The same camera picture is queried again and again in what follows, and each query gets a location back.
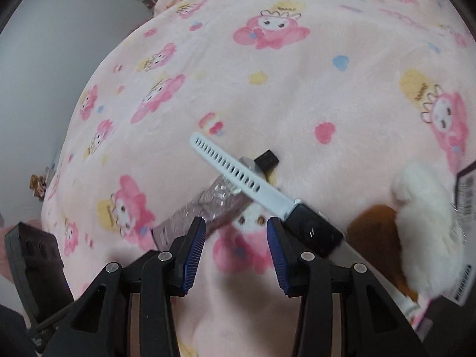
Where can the clear plastic packet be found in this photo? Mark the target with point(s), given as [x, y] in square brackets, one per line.
[208, 212]

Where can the small black box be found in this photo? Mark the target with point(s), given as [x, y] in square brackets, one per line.
[267, 159]

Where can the pink white packet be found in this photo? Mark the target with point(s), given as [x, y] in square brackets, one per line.
[418, 314]

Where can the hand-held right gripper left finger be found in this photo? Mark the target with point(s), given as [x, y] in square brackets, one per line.
[193, 253]

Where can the small brown figurine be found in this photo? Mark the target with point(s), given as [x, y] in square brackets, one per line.
[39, 186]

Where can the white plush toy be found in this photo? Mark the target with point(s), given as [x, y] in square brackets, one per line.
[424, 230]

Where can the pink printed blanket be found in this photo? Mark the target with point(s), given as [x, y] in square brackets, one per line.
[282, 81]

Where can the black storage box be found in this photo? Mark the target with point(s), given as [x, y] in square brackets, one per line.
[466, 230]

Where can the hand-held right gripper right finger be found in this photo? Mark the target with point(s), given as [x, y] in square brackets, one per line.
[277, 260]

